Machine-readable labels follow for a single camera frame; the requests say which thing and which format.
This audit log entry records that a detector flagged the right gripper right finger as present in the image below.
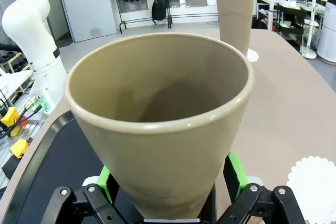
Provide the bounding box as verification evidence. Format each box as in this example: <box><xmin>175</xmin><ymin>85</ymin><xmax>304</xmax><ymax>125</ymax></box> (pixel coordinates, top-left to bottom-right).
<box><xmin>215</xmin><ymin>151</ymin><xmax>308</xmax><ymax>224</ymax></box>

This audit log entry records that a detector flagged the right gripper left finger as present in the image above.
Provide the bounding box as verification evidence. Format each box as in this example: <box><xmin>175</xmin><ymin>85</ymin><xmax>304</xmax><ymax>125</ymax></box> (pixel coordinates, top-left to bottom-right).
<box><xmin>44</xmin><ymin>165</ymin><xmax>144</xmax><ymax>224</ymax></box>

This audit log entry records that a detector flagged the tall beige cup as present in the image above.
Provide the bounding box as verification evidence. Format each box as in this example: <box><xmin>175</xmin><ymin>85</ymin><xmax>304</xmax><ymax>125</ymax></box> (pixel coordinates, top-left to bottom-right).
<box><xmin>215</xmin><ymin>0</ymin><xmax>256</xmax><ymax>57</ymax></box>
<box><xmin>64</xmin><ymin>32</ymin><xmax>255</xmax><ymax>219</ymax></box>

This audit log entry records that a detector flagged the white scalloped paper coaster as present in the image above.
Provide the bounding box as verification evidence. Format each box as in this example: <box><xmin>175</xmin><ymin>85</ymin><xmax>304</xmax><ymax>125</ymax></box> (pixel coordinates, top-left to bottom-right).
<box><xmin>245</xmin><ymin>48</ymin><xmax>260</xmax><ymax>63</ymax></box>
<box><xmin>286</xmin><ymin>156</ymin><xmax>336</xmax><ymax>224</ymax></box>

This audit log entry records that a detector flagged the black plastic tray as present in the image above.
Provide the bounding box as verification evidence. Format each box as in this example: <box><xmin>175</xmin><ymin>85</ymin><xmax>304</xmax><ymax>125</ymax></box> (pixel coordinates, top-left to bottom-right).
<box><xmin>10</xmin><ymin>110</ymin><xmax>217</xmax><ymax>224</ymax></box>

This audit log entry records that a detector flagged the grey slotted mounting plate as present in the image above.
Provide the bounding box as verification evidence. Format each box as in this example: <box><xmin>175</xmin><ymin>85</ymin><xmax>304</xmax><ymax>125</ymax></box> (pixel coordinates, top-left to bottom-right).
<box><xmin>0</xmin><ymin>103</ymin><xmax>57</xmax><ymax>193</ymax></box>

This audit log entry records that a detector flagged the yellow control pendant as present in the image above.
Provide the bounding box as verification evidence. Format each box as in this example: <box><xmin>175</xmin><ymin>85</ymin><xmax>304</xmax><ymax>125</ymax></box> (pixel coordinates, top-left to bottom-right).
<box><xmin>9</xmin><ymin>138</ymin><xmax>30</xmax><ymax>159</ymax></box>

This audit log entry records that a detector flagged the black flat device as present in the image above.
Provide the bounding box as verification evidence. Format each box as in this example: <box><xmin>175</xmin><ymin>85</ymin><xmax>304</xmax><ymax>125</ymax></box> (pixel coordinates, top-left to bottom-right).
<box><xmin>1</xmin><ymin>157</ymin><xmax>23</xmax><ymax>180</ymax></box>

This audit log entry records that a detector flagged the yellow emergency stop red button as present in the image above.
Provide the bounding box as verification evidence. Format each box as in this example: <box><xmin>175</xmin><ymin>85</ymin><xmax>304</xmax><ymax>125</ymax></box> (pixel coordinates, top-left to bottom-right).
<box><xmin>0</xmin><ymin>107</ymin><xmax>27</xmax><ymax>137</ymax></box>

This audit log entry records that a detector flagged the wooden shoe rack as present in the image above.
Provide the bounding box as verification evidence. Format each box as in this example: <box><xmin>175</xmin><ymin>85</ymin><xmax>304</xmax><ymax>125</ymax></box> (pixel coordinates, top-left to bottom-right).
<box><xmin>0</xmin><ymin>50</ymin><xmax>29</xmax><ymax>75</ymax></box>

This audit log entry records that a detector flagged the black metal coat rack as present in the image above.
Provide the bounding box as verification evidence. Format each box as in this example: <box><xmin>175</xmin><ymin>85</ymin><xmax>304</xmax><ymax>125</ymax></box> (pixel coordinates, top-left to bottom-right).
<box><xmin>111</xmin><ymin>0</ymin><xmax>174</xmax><ymax>35</ymax></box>

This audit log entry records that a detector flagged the white pole stand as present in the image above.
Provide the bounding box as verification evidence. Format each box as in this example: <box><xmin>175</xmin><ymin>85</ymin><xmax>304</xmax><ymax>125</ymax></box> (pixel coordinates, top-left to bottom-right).
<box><xmin>299</xmin><ymin>0</ymin><xmax>319</xmax><ymax>59</ymax></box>

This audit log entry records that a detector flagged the white cylindrical air purifier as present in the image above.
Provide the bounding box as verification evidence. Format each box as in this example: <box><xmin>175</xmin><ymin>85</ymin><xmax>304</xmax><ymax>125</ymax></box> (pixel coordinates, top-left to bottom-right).
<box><xmin>316</xmin><ymin>1</ymin><xmax>336</xmax><ymax>65</ymax></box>

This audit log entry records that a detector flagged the grey door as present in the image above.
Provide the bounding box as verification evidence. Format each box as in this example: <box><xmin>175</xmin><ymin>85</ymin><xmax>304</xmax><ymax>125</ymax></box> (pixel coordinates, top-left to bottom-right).
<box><xmin>56</xmin><ymin>0</ymin><xmax>119</xmax><ymax>44</ymax></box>

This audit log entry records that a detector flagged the white desk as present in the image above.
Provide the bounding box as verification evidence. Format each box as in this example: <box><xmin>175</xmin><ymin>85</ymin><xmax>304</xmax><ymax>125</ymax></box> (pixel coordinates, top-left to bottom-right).
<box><xmin>256</xmin><ymin>0</ymin><xmax>289</xmax><ymax>30</ymax></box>

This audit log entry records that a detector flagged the black backpack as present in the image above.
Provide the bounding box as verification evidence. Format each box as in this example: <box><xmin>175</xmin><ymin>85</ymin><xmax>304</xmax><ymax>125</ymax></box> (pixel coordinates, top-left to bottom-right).
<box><xmin>151</xmin><ymin>0</ymin><xmax>167</xmax><ymax>22</ymax></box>

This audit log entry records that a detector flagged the black arm base cable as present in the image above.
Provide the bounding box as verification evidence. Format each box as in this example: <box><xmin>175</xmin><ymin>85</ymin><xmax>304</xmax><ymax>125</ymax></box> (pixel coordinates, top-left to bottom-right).
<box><xmin>0</xmin><ymin>98</ymin><xmax>45</xmax><ymax>141</ymax></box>

